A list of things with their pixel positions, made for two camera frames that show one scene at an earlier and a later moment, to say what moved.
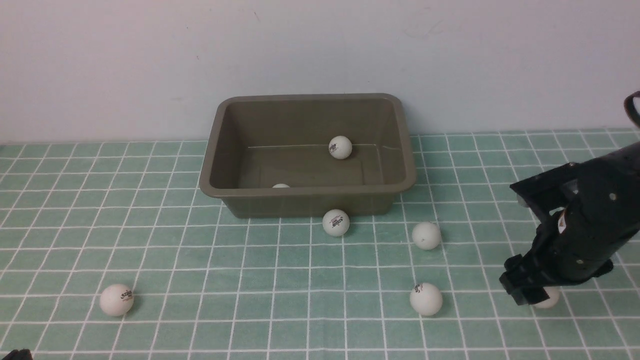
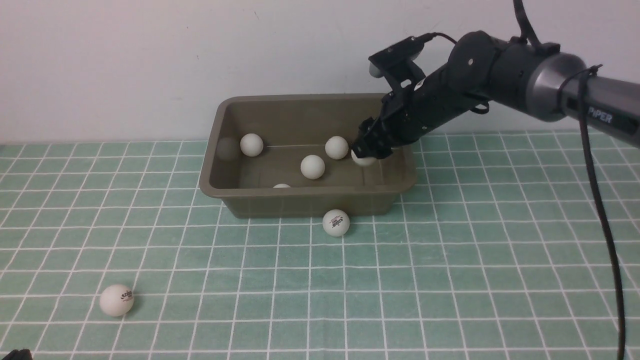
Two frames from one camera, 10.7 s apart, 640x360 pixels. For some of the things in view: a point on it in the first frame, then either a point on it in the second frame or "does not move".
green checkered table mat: [111, 251] does not move
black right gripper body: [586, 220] → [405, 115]
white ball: [340, 147] does not move
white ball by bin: [336, 222] does not move
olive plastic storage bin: [267, 155] does not move
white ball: [553, 293] → [312, 167]
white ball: [426, 235] → [364, 161]
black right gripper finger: [523, 294] → [374, 146]
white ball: [116, 299] does not move
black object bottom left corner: [24, 354] does not move
